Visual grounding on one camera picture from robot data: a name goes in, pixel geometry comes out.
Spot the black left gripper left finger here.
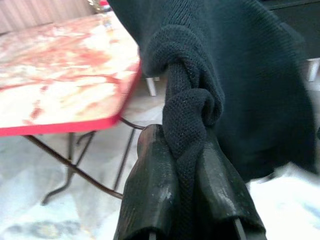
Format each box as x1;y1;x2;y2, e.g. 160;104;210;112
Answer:
112;123;181;240

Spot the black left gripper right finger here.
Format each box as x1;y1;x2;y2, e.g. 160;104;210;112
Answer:
188;128;267;240

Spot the black knit garment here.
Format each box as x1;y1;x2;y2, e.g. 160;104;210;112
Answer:
106;0;319;226

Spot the marble folding table red edge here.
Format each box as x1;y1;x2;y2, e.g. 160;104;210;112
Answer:
0;12;146;206

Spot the beige wooden sideboard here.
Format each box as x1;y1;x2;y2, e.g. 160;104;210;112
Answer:
0;0;92;35

